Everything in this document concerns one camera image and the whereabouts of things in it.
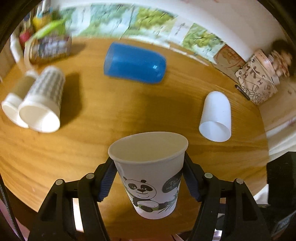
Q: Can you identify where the blue plastic cup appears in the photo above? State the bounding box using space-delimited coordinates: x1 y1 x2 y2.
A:
103 42 167 84

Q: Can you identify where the grey checked paper cup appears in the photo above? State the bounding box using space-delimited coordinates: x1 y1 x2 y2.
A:
18 65 65 133

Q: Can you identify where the red pen holder can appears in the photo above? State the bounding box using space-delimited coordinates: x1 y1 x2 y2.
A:
19 30 33 49

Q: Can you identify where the black pen on desk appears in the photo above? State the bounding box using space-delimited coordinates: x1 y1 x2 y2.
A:
235 84 250 100

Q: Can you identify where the green tissue box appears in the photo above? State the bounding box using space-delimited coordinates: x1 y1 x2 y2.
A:
32 20 66 39

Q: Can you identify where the brown kraft paper card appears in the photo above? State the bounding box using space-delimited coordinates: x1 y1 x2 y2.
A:
214 44 245 78

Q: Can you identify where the green grape leaflet strip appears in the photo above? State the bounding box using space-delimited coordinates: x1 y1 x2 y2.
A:
59 4 225 60

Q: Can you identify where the plain white plastic cup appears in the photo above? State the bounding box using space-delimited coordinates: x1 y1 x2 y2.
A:
199 91 231 142

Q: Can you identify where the yellow container with tubes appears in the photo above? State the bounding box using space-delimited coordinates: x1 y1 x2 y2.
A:
33 11 52 31

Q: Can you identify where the brown sleeve paper cup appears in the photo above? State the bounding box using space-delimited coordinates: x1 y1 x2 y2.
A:
1 70 39 128

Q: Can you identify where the white panda paper cup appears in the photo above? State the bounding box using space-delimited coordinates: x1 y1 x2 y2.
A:
108 132 189 219

